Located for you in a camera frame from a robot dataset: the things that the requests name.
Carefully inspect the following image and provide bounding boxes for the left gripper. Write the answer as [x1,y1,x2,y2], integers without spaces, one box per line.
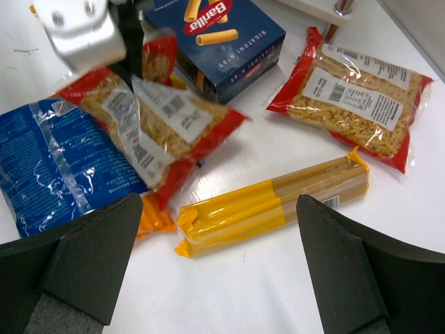
[108,0,153,90]

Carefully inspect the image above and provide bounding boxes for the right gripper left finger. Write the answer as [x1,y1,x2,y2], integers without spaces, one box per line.
[1,193,143,333]

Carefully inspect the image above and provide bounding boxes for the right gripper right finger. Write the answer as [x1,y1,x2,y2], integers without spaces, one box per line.
[296,195,444,333]

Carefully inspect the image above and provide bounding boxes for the red fusilli pasta bag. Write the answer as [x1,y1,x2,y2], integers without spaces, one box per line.
[58,29,246,207]

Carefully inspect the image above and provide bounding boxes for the blue Barilla pasta box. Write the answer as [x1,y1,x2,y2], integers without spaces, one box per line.
[145,0,286,104]

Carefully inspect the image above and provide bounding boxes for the blue and orange pasta bag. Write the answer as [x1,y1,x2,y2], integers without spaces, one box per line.
[1,98,176,239]

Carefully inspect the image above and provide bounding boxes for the red macaroni bag near shelf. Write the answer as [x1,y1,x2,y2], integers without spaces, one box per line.
[267,27,433,173]

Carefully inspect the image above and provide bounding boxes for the white two-tier shelf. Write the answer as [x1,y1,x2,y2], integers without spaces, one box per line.
[280,0,356,39]

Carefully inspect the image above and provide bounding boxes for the yellow spaghetti pack right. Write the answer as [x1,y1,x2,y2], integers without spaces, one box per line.
[175,150,369,258]

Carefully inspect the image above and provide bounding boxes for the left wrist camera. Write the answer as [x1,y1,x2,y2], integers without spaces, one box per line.
[33,0,127,72]

